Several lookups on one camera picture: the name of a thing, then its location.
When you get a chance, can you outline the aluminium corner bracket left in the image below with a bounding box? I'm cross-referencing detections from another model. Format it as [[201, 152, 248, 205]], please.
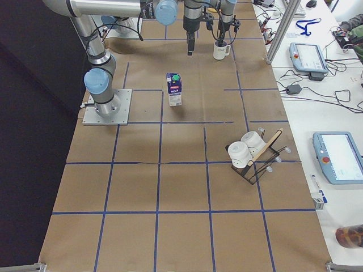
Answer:
[[0, 263, 47, 272]]

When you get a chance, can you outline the black wire cup rack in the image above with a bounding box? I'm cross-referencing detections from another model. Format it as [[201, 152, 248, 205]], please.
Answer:
[[225, 127, 291, 185]]

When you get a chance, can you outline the aluminium corner bracket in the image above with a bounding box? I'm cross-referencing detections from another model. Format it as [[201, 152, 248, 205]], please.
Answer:
[[0, 263, 47, 272], [325, 262, 363, 272]]

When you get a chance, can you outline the blue white milk carton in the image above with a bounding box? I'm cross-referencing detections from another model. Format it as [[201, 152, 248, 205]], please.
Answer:
[[166, 73, 182, 107]]

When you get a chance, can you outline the blue lanyard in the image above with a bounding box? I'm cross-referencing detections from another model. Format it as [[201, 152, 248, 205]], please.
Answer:
[[296, 18, 322, 37]]

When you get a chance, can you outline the aluminium frame post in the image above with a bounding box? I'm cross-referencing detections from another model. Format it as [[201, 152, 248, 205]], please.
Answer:
[[265, 0, 301, 65]]

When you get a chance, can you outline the white cup on rack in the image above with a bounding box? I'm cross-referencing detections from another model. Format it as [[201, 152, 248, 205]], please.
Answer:
[[227, 141, 252, 168], [240, 131, 266, 157]]

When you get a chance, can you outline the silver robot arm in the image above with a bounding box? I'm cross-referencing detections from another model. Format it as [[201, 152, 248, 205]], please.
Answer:
[[44, 1, 178, 117], [101, 1, 240, 55]]

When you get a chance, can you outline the near teach pendant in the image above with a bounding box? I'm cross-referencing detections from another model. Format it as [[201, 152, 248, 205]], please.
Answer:
[[313, 131, 362, 185]]

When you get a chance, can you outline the aluminium corner bracket right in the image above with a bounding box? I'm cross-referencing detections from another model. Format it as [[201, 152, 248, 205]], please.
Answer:
[[325, 262, 363, 272]]

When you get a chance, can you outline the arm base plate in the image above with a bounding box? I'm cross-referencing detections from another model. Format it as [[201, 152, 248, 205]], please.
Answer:
[[108, 16, 139, 39], [82, 89, 132, 125]]

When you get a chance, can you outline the white ceramic mug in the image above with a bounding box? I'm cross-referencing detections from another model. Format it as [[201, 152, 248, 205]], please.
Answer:
[[213, 41, 230, 60]]

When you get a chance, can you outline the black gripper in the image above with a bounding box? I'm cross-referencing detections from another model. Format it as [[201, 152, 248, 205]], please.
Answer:
[[217, 12, 241, 46], [183, 0, 213, 55]]

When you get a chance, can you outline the black power adapter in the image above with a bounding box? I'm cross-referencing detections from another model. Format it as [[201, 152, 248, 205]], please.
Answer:
[[285, 84, 302, 95]]

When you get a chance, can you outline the far teach pendant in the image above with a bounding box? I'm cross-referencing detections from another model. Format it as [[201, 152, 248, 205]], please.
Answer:
[[289, 42, 328, 74]]

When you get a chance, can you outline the brown patterned bottle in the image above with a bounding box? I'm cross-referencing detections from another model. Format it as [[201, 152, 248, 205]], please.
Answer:
[[335, 224, 362, 248]]

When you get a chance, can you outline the teach pendant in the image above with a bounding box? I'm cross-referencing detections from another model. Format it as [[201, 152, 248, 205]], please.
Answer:
[[289, 42, 328, 74], [313, 131, 362, 185]]

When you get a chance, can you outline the white cup far on rack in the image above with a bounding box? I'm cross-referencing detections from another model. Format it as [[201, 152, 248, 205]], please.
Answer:
[[240, 131, 266, 157]]

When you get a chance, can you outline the small blue white box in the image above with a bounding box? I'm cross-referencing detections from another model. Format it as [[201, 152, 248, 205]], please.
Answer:
[[311, 190, 327, 210]]

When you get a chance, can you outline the white cup near on rack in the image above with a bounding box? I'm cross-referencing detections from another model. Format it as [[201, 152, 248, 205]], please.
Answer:
[[227, 141, 252, 168]]

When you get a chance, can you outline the wooden rack handle stick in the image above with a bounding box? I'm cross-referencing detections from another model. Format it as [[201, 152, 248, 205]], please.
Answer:
[[247, 128, 283, 167]]

